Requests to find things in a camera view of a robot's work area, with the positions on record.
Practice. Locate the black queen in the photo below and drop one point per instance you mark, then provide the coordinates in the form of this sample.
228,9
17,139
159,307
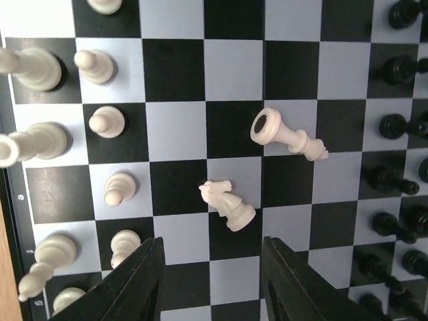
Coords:
419,127

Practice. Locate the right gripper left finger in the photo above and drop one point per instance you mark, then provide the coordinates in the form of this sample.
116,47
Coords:
132,291

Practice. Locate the black knight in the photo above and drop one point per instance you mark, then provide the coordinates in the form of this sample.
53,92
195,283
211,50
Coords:
415,262

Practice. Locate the black silver chess board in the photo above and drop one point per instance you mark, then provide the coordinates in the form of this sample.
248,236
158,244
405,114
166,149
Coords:
190,77

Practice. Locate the white bishop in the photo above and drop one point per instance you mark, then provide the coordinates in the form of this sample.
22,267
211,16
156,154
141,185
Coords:
34,67

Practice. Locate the black bishop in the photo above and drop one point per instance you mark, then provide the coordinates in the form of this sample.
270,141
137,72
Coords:
415,218

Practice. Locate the white knight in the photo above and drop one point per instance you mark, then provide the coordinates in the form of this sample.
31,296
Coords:
218,194

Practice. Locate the white king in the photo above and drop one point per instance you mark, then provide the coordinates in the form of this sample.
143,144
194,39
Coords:
268,127

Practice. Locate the white pawn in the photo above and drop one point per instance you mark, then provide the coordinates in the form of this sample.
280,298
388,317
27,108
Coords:
122,245
107,122
118,188
105,7
94,65

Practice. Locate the white queen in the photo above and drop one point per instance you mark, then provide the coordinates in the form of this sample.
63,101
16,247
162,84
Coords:
43,140

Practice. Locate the white chess piece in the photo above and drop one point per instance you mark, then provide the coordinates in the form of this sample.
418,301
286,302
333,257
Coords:
54,252
66,297

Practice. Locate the black rook corner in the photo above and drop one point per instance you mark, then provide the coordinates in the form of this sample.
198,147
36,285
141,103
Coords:
406,302

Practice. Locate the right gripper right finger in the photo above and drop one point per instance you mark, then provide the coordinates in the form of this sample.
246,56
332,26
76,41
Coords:
295,291

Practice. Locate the black pawn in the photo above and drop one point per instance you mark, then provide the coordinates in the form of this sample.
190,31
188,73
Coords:
402,69
393,126
375,268
386,224
386,180
403,13

